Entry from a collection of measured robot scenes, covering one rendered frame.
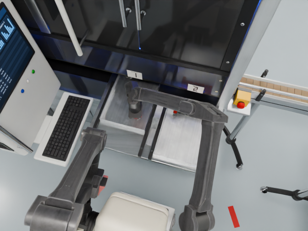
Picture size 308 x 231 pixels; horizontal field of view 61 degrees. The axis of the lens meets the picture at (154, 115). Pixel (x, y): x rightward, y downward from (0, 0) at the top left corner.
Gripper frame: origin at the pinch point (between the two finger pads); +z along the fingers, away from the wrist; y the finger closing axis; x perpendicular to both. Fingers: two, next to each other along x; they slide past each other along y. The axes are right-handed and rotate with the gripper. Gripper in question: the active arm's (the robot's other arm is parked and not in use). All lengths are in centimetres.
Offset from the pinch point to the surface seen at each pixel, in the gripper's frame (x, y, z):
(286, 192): -111, -28, 80
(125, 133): 6.0, -9.1, 3.8
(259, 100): -69, 12, 3
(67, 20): 26, 21, -48
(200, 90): -34.4, 11.2, -8.4
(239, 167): -81, -6, 92
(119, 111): 10.4, 4.2, 4.1
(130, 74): 3.9, 21.0, -8.5
